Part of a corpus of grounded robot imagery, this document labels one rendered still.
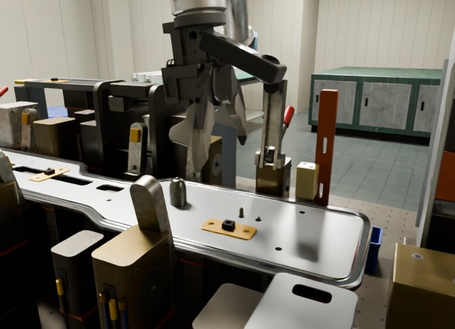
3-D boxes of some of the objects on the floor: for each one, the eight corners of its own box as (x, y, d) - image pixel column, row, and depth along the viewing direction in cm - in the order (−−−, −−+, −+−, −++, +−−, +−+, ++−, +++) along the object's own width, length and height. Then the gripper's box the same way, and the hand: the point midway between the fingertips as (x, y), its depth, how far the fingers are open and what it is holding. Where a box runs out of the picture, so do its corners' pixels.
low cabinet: (469, 122, 620) (480, 70, 593) (479, 152, 446) (495, 80, 420) (339, 110, 725) (343, 66, 699) (306, 131, 552) (310, 73, 525)
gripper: (203, 24, 60) (215, 141, 65) (121, 17, 43) (146, 175, 48) (251, 17, 56) (260, 141, 61) (181, 5, 39) (202, 179, 44)
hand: (227, 158), depth 53 cm, fingers open, 14 cm apart
